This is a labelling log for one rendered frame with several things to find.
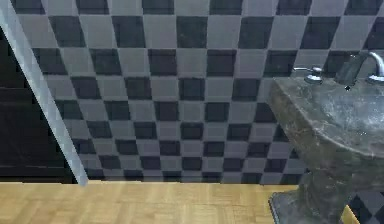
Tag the chrome sink faucet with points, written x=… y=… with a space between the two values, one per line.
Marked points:
x=376 y=68

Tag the grey marble pedestal sink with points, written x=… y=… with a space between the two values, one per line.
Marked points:
x=326 y=133

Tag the pale grey door frame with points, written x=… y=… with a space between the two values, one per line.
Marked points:
x=43 y=96

